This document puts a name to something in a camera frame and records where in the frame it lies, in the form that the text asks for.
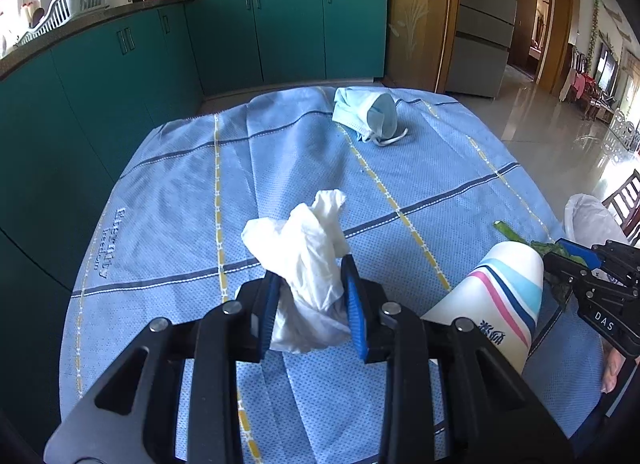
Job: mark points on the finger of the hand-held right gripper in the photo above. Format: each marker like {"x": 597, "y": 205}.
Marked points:
{"x": 580, "y": 253}
{"x": 562, "y": 269}

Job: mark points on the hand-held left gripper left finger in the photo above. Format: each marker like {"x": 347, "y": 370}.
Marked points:
{"x": 265, "y": 316}

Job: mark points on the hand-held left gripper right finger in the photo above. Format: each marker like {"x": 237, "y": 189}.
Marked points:
{"x": 357, "y": 321}

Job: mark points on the white printed plastic bag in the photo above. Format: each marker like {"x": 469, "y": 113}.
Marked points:
{"x": 587, "y": 216}

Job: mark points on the green vegetable leaves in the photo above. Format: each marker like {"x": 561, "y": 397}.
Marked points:
{"x": 512, "y": 235}

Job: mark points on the striped paper cup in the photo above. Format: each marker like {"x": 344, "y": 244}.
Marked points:
{"x": 495, "y": 294}

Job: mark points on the white tissue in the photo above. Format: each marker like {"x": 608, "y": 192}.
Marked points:
{"x": 305, "y": 254}

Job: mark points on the person's right hand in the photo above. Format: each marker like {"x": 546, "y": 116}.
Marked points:
{"x": 612, "y": 374}

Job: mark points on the dark wooden chair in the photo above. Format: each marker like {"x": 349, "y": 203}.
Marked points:
{"x": 625, "y": 204}

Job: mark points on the blue checked tablecloth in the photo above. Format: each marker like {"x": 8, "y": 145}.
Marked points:
{"x": 175, "y": 194}

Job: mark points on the row of dining chairs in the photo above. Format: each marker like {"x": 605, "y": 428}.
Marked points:
{"x": 595, "y": 93}

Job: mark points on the blue face mask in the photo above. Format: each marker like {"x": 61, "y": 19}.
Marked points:
{"x": 360, "y": 108}

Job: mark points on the brown wooden door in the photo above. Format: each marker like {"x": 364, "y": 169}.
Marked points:
{"x": 525, "y": 23}

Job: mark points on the grey refrigerator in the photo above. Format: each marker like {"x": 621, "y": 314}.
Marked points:
{"x": 482, "y": 18}

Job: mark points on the teal kitchen cabinet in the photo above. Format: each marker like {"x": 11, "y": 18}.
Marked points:
{"x": 290, "y": 33}

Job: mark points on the wooden framed glass door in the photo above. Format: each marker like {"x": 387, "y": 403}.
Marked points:
{"x": 415, "y": 18}

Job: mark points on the white dish rack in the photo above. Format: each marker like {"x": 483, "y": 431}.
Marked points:
{"x": 70, "y": 6}

